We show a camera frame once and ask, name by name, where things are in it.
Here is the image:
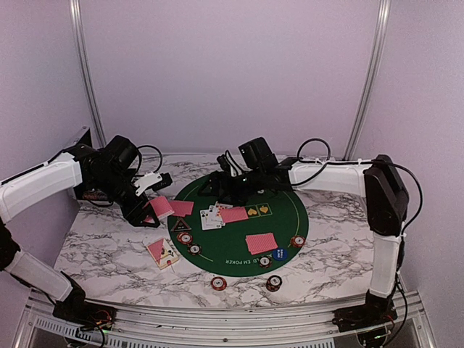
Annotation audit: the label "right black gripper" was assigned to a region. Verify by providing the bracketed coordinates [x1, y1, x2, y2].
[198, 167, 266, 207]

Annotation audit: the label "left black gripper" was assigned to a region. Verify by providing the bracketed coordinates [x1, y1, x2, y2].
[91, 169, 160, 227]

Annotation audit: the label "pink playing card deck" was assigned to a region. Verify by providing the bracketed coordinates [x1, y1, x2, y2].
[149, 196, 174, 219]

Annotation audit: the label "face-up community card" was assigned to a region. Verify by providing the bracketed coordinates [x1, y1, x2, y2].
[215, 202, 233, 215]
[207, 205, 223, 225]

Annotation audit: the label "nine of spades card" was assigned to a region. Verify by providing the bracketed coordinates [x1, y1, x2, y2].
[200, 210, 222, 231]

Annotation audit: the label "black triangular all-in button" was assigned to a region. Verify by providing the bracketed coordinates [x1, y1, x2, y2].
[170, 217, 191, 233]

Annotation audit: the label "dark chips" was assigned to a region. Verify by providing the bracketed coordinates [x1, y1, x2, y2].
[258, 256, 272, 268]
[188, 244, 202, 255]

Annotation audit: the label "blue small blind button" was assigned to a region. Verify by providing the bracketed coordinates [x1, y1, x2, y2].
[272, 247, 289, 261]

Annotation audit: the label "dark red poker chip stack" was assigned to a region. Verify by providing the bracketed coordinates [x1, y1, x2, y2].
[265, 275, 283, 292]

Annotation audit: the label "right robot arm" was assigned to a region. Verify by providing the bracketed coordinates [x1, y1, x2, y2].
[199, 137, 409, 325]

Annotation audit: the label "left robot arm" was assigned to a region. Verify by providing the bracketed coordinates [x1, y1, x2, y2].
[1, 136, 163, 323]

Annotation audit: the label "white red card box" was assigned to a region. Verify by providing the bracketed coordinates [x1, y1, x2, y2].
[146, 238, 179, 270]

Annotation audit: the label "round green poker mat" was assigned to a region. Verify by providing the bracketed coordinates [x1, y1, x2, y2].
[167, 175, 310, 277]

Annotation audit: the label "aluminium poker chip case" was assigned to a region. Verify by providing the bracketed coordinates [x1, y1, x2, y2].
[57, 126, 109, 202]

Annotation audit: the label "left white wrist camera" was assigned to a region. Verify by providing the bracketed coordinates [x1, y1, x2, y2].
[133, 172, 173, 196]

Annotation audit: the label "front aluminium rail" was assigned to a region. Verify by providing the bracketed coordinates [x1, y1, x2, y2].
[21, 289, 436, 348]

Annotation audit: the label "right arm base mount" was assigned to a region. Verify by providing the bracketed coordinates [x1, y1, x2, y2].
[332, 304, 398, 332]

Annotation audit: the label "left aluminium frame post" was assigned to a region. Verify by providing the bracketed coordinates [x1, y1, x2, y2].
[69, 0, 107, 146]

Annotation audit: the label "aluminium frame post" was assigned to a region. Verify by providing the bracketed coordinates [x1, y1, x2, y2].
[343, 0, 392, 160]
[69, 0, 107, 146]

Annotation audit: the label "right aluminium frame post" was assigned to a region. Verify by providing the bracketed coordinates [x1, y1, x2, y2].
[343, 0, 392, 160]

